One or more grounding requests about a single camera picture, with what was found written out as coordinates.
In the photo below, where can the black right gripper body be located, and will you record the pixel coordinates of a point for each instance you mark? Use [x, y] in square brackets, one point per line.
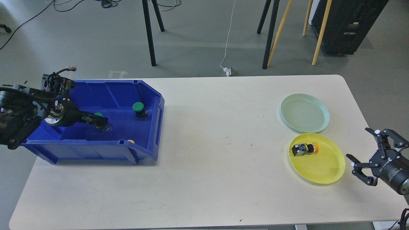
[393, 170]

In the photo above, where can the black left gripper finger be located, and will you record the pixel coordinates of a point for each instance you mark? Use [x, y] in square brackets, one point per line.
[99, 121]
[104, 128]

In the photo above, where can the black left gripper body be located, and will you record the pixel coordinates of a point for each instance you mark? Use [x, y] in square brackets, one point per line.
[66, 113]

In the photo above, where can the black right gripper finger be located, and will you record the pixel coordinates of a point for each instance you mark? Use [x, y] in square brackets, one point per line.
[358, 167]
[381, 137]

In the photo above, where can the yellow push button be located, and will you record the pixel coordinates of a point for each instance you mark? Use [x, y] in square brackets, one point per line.
[304, 149]

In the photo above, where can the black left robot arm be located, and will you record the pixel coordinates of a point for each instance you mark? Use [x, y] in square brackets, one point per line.
[24, 108]

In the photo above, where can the yellow plate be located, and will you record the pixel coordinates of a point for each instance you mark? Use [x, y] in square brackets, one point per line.
[325, 166]

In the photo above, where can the light green plate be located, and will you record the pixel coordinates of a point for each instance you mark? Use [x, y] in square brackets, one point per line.
[304, 113]

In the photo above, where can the blue plastic bin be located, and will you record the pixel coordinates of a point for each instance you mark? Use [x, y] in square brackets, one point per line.
[129, 139]

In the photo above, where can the black cabinet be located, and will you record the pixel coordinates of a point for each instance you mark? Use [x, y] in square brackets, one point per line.
[348, 23]

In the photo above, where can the black tripod legs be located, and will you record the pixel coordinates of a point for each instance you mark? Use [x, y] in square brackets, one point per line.
[271, 28]

